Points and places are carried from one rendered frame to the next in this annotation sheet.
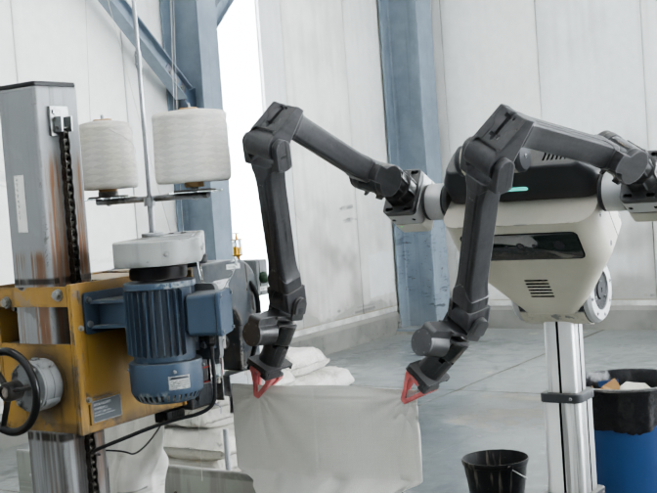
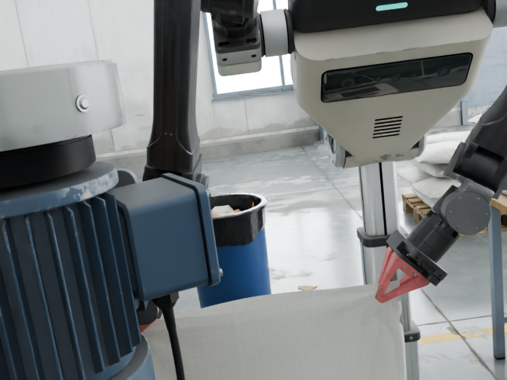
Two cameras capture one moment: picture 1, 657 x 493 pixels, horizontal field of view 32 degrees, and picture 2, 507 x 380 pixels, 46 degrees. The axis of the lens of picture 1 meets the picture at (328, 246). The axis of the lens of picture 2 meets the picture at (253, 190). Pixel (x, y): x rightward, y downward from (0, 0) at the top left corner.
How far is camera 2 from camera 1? 1.90 m
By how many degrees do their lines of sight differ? 36
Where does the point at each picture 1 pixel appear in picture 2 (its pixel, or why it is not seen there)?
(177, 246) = (102, 81)
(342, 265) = not seen: outside the picture
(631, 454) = (242, 259)
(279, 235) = (191, 66)
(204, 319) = (179, 255)
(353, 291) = not seen: outside the picture
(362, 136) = not seen: outside the picture
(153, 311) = (61, 265)
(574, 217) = (474, 34)
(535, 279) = (388, 117)
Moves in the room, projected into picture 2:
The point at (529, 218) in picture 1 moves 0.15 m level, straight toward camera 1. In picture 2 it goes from (416, 41) to (478, 33)
